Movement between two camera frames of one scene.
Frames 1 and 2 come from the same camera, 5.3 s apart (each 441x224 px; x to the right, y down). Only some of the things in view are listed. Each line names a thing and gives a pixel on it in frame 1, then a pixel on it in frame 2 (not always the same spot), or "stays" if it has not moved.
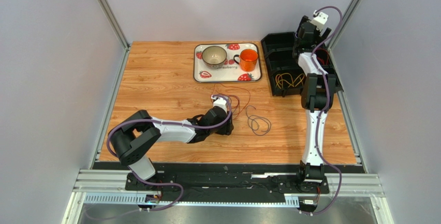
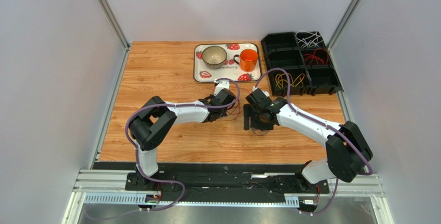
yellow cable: [290, 83] stays
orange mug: [248, 59] stays
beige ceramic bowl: [214, 57] stays
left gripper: [228, 128] to [224, 113]
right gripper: [306, 30] to [249, 121]
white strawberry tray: [231, 72] stays
